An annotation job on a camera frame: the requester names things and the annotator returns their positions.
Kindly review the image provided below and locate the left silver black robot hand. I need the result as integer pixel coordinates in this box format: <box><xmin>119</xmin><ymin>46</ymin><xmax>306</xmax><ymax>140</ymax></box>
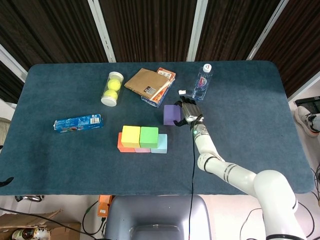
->
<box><xmin>0</xmin><ymin>176</ymin><xmax>15</xmax><ymax>188</ymax></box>

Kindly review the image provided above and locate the white sneaker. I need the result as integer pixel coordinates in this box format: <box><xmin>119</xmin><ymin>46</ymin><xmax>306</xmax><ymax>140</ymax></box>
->
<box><xmin>294</xmin><ymin>105</ymin><xmax>320</xmax><ymax>138</ymax></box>

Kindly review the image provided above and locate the brown spiral notebook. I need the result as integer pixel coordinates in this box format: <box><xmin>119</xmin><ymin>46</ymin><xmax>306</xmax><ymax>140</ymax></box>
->
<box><xmin>123</xmin><ymin>67</ymin><xmax>171</xmax><ymax>101</ymax></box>

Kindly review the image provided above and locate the bottle in cardboard box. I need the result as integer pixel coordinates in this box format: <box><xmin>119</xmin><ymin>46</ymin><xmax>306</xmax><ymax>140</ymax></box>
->
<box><xmin>10</xmin><ymin>227</ymin><xmax>49</xmax><ymax>240</ymax></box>

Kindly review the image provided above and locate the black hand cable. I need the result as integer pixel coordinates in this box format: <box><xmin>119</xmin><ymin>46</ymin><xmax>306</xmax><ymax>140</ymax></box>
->
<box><xmin>187</xmin><ymin>114</ymin><xmax>204</xmax><ymax>240</ymax></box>
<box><xmin>0</xmin><ymin>206</ymin><xmax>109</xmax><ymax>239</ymax></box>

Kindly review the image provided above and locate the brown cardboard box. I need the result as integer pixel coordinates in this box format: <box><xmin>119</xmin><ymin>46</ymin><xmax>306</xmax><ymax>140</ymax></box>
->
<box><xmin>0</xmin><ymin>209</ymin><xmax>82</xmax><ymax>240</ymax></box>

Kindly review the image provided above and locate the blue orange card box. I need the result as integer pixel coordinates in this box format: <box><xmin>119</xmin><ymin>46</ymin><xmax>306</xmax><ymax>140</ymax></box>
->
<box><xmin>140</xmin><ymin>66</ymin><xmax>177</xmax><ymax>109</ymax></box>

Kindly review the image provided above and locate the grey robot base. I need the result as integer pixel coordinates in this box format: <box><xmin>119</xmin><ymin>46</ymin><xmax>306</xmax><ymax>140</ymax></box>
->
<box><xmin>104</xmin><ymin>194</ymin><xmax>212</xmax><ymax>240</ymax></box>

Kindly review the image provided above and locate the clear plastic water bottle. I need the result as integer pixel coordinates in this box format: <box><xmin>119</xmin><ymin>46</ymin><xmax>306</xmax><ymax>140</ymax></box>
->
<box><xmin>191</xmin><ymin>63</ymin><xmax>214</xmax><ymax>101</ymax></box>

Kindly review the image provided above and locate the yellow tennis ball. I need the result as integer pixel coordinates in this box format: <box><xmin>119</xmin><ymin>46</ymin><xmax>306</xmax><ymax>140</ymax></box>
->
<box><xmin>107</xmin><ymin>78</ymin><xmax>122</xmax><ymax>91</ymax></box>
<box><xmin>103</xmin><ymin>89</ymin><xmax>119</xmax><ymax>101</ymax></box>

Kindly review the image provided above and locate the thin black floor cable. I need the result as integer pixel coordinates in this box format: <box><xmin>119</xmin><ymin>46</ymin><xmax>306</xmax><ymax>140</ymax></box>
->
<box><xmin>81</xmin><ymin>199</ymin><xmax>109</xmax><ymax>235</ymax></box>

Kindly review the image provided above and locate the chrome metal bar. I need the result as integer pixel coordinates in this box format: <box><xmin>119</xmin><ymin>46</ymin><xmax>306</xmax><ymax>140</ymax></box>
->
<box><xmin>14</xmin><ymin>195</ymin><xmax>45</xmax><ymax>203</ymax></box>

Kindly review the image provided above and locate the orange power strip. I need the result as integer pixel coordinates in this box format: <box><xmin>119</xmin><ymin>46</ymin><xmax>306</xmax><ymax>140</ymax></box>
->
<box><xmin>97</xmin><ymin>194</ymin><xmax>114</xmax><ymax>218</ymax></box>

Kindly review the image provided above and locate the green foam cube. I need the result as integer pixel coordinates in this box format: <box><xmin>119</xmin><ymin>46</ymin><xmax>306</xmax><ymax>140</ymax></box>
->
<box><xmin>138</xmin><ymin>126</ymin><xmax>160</xmax><ymax>149</ymax></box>

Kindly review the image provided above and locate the black flat device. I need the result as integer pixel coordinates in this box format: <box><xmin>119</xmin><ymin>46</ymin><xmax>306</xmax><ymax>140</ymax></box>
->
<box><xmin>294</xmin><ymin>95</ymin><xmax>320</xmax><ymax>111</ymax></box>

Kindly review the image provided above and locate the yellow foam cube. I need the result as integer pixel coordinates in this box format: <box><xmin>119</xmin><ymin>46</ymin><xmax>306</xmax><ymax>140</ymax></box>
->
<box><xmin>121</xmin><ymin>125</ymin><xmax>142</xmax><ymax>149</ymax></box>

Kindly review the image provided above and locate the purple foam cube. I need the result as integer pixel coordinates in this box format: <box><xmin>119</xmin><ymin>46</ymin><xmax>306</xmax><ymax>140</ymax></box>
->
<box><xmin>163</xmin><ymin>104</ymin><xmax>182</xmax><ymax>127</ymax></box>

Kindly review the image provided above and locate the black right hand cable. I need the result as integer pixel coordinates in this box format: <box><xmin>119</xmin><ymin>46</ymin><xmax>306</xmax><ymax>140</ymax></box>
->
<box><xmin>187</xmin><ymin>114</ymin><xmax>204</xmax><ymax>240</ymax></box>

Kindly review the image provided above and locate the white frame post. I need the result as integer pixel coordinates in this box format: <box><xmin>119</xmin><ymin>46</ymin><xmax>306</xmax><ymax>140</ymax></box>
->
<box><xmin>186</xmin><ymin>0</ymin><xmax>210</xmax><ymax>62</ymax></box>
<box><xmin>0</xmin><ymin>43</ymin><xmax>29</xmax><ymax>84</ymax></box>
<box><xmin>87</xmin><ymin>0</ymin><xmax>117</xmax><ymax>63</ymax></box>
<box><xmin>245</xmin><ymin>0</ymin><xmax>284</xmax><ymax>61</ymax></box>

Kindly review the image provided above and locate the light blue foam cube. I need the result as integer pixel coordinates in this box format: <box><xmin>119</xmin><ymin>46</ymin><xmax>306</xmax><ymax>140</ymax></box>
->
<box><xmin>150</xmin><ymin>133</ymin><xmax>169</xmax><ymax>155</ymax></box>

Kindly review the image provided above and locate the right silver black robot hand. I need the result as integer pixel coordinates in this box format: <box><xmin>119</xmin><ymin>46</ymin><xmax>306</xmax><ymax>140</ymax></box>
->
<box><xmin>173</xmin><ymin>95</ymin><xmax>205</xmax><ymax>127</ymax></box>

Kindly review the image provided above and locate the orange foam cube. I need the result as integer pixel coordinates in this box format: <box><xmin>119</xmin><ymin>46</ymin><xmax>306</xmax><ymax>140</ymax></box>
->
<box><xmin>117</xmin><ymin>132</ymin><xmax>137</xmax><ymax>154</ymax></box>

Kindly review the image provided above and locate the blue Oreo cookie box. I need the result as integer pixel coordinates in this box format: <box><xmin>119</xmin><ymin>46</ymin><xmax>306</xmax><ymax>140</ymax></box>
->
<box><xmin>52</xmin><ymin>113</ymin><xmax>105</xmax><ymax>134</ymax></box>

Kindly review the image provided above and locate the black left hand cable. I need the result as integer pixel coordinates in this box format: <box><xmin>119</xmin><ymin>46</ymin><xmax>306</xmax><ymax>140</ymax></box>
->
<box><xmin>0</xmin><ymin>206</ymin><xmax>109</xmax><ymax>239</ymax></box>

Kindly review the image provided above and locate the clear tennis ball tube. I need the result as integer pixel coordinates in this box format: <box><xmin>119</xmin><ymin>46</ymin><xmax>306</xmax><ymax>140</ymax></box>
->
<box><xmin>100</xmin><ymin>71</ymin><xmax>125</xmax><ymax>108</ymax></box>

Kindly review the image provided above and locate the teal table cloth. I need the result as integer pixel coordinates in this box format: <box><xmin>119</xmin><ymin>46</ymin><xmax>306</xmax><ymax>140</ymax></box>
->
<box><xmin>0</xmin><ymin>59</ymin><xmax>317</xmax><ymax>197</ymax></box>

